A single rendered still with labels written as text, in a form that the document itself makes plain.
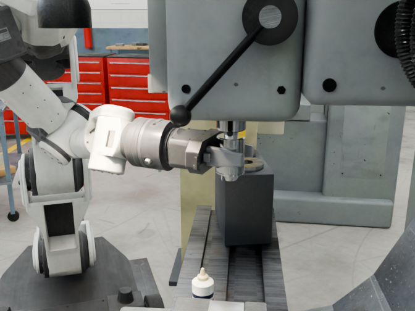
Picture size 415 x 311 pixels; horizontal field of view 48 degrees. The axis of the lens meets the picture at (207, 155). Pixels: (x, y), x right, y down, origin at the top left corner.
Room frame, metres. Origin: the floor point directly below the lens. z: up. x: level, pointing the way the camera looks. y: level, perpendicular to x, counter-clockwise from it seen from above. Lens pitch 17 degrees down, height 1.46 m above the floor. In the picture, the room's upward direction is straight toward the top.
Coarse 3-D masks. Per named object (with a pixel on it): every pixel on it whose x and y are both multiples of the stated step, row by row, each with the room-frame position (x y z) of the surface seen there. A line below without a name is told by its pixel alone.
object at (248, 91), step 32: (192, 0) 0.65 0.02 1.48; (224, 0) 0.64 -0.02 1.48; (192, 32) 0.65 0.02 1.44; (224, 32) 0.64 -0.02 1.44; (192, 64) 0.65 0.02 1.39; (256, 64) 0.64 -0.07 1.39; (288, 64) 0.64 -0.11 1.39; (224, 96) 0.64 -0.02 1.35; (256, 96) 0.64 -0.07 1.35; (288, 96) 0.64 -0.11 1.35
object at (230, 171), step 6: (222, 144) 0.72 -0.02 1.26; (240, 144) 0.72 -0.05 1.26; (234, 150) 0.72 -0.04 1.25; (240, 150) 0.72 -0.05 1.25; (216, 168) 0.74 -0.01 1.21; (222, 168) 0.72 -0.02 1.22; (228, 168) 0.72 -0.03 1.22; (234, 168) 0.72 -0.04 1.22; (240, 168) 0.73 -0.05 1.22; (222, 174) 0.72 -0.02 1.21; (228, 174) 0.72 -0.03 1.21; (234, 174) 0.72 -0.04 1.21; (240, 174) 0.73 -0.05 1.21
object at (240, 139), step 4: (220, 136) 0.74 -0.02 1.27; (224, 136) 0.74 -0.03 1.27; (240, 136) 0.74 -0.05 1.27; (244, 136) 0.74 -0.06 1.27; (220, 140) 0.73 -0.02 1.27; (224, 140) 0.72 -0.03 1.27; (228, 140) 0.72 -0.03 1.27; (232, 140) 0.72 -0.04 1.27; (236, 140) 0.72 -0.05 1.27; (240, 140) 0.72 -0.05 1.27; (244, 140) 0.73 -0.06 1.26; (224, 144) 0.72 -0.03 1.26; (228, 144) 0.72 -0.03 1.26; (232, 144) 0.72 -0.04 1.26; (236, 144) 0.72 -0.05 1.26
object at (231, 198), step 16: (256, 160) 1.13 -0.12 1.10; (240, 176) 1.06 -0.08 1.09; (256, 176) 1.07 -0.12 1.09; (272, 176) 1.07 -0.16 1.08; (224, 192) 1.07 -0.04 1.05; (240, 192) 1.06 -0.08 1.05; (256, 192) 1.07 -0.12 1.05; (272, 192) 1.07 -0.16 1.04; (224, 208) 1.07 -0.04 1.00; (240, 208) 1.06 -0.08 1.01; (256, 208) 1.07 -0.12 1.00; (272, 208) 1.07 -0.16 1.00; (224, 224) 1.06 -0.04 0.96; (240, 224) 1.06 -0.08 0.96; (256, 224) 1.07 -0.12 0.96; (224, 240) 1.06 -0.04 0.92; (240, 240) 1.06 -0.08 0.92; (256, 240) 1.07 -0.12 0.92
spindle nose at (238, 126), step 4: (216, 124) 0.74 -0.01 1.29; (220, 124) 0.73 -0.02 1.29; (224, 124) 0.72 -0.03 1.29; (236, 124) 0.72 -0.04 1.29; (240, 124) 0.72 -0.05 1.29; (244, 124) 0.73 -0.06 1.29; (216, 128) 0.74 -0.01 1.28; (220, 128) 0.73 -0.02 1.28; (224, 128) 0.72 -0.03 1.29; (236, 128) 0.72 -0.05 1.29; (240, 128) 0.72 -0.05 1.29; (244, 128) 0.73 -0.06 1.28; (236, 132) 0.72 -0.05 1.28
